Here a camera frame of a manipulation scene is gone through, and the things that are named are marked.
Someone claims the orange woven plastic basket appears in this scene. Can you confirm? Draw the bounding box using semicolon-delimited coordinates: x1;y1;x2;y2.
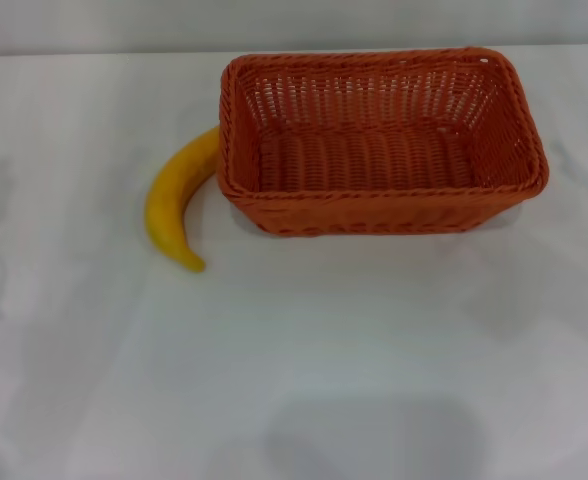
217;47;551;237

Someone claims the yellow banana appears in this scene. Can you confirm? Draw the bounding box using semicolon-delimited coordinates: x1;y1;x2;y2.
144;125;222;274

